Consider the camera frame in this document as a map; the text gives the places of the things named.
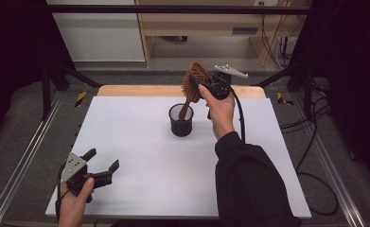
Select black floor cable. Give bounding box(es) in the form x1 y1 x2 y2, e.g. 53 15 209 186
279 79 341 218

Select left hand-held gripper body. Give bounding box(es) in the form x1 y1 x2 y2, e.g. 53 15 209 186
60 152 97 195

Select black metal stand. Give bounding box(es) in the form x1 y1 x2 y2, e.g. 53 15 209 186
254 59 317 119
41 59 102 121

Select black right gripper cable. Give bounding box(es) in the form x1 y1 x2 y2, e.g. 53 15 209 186
229 87 247 145

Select person's right hand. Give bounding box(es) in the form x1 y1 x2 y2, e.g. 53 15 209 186
198 83 237 141

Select person's left hand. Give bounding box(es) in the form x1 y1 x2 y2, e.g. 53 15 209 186
58 177 96 227

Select cables under desk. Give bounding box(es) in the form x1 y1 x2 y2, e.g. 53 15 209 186
259 0 290 70

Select light wooden desk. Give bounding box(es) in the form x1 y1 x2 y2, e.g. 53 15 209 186
134 0 311 68

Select aluminium floor rail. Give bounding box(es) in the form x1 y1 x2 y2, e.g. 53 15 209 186
0 94 64 227
310 133 367 227

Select wooden hairbrush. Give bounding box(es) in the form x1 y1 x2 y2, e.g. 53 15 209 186
178 61 211 122

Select black mesh pen holder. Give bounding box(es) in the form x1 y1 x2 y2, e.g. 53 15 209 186
167 102 195 138

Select black curtain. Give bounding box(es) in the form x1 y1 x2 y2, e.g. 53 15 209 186
289 0 370 192
0 0 77 149

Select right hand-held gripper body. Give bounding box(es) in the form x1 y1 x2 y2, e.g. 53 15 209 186
206 63 250 100

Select black horizontal frame bar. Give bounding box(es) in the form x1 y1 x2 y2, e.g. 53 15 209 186
45 4 313 15

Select dark desk cable tray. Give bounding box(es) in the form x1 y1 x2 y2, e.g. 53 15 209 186
232 26 259 35

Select white cabinet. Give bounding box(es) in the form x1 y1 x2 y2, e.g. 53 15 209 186
45 0 147 63

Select yellow black tape marker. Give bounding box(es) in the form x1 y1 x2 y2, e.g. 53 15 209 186
276 92 294 107
74 91 88 109

